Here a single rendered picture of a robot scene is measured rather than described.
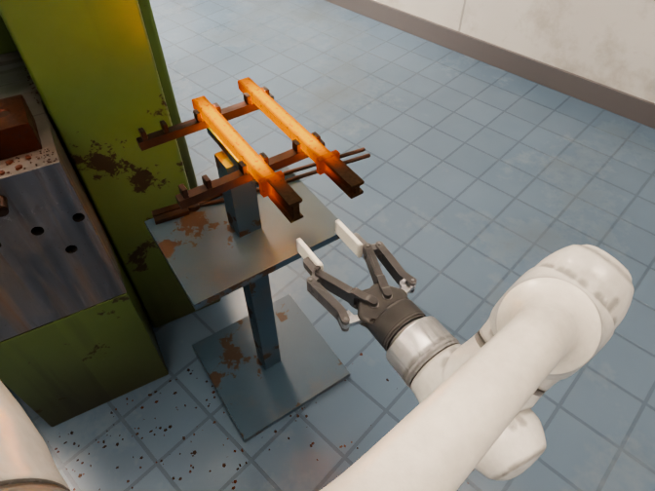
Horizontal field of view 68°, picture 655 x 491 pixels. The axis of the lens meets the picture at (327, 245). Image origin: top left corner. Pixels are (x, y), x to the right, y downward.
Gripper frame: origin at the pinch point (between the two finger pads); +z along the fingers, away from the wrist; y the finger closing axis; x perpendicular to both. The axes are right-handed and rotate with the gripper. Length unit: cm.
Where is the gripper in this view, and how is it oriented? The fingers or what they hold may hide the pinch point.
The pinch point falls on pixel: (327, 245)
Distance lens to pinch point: 79.7
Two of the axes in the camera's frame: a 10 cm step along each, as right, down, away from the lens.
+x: 0.0, -6.7, -7.5
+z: -5.5, -6.2, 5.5
